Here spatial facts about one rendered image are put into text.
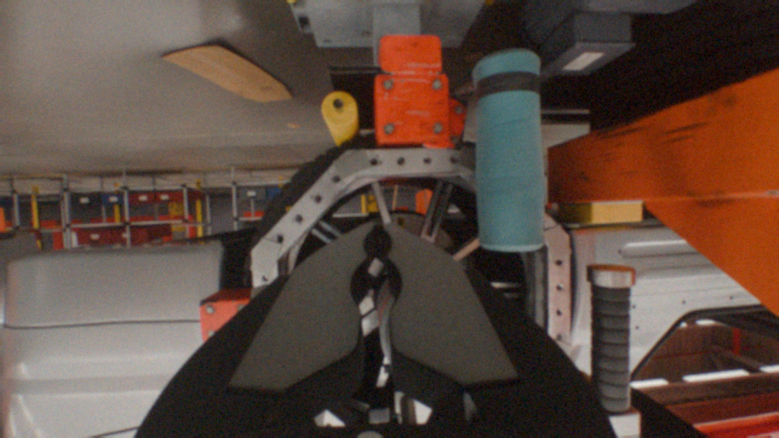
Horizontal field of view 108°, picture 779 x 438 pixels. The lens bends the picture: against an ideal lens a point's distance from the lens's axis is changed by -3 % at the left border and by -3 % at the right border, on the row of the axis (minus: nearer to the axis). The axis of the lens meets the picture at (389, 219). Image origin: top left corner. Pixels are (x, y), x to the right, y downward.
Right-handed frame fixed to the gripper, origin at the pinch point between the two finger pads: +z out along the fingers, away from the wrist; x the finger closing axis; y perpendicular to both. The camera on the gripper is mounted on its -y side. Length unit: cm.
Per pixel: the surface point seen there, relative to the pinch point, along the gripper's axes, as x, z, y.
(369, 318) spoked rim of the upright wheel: -4, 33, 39
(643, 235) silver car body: 61, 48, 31
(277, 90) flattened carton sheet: -57, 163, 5
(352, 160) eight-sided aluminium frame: -5.2, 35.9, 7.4
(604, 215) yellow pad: 51, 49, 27
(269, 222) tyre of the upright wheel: -22.0, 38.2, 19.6
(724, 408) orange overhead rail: 359, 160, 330
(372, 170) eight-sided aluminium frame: -2.0, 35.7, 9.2
